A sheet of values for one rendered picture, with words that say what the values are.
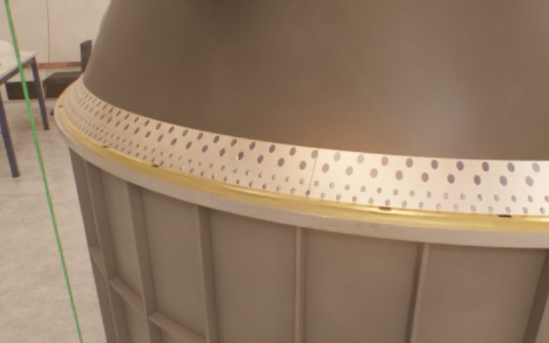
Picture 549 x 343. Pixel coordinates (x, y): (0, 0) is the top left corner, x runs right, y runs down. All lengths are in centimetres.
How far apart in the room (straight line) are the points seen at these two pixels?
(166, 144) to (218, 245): 21
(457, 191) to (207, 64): 49
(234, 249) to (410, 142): 36
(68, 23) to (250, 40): 571
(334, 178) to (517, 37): 36
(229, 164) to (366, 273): 29
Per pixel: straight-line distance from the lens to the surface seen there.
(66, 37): 651
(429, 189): 71
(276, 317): 89
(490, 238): 71
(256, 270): 84
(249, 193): 73
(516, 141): 77
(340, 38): 78
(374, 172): 71
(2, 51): 527
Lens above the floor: 148
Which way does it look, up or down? 23 degrees down
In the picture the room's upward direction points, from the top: 1 degrees counter-clockwise
